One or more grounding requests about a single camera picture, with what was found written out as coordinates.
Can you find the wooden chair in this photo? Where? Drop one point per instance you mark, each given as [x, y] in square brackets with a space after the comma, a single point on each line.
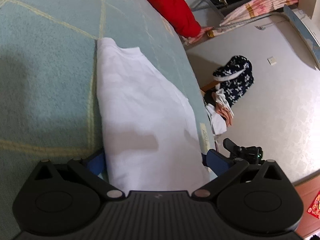
[207, 87]

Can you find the blue checked bed sheet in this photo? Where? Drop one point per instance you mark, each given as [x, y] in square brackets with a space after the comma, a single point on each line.
[50, 67]

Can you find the navy star print garment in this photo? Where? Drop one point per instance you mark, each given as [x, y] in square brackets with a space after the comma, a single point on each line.
[236, 80]

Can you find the white t-shirt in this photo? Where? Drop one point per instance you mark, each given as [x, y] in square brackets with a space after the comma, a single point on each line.
[145, 110]

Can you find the red paper decoration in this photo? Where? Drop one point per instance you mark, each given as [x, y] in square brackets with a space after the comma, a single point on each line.
[315, 206]

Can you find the red rolled quilt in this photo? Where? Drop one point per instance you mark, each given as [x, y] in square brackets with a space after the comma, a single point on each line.
[170, 5]

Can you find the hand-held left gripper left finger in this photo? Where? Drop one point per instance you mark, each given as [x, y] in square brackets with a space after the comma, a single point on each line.
[96, 163]

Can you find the pile of light clothes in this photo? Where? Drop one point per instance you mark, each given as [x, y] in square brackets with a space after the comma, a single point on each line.
[221, 110]

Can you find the wooden door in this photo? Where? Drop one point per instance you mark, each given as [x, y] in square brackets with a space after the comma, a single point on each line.
[308, 205]

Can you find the pink curtain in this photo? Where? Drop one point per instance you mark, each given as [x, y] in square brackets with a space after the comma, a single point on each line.
[257, 10]

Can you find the white air conditioner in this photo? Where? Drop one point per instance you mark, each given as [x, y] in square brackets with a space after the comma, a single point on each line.
[303, 32]

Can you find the white wall socket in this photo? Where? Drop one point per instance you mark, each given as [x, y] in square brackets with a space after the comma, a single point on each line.
[272, 60]

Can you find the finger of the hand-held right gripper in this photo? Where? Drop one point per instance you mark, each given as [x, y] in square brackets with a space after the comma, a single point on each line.
[230, 145]

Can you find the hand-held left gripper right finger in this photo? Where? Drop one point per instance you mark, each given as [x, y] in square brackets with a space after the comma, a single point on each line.
[217, 161]

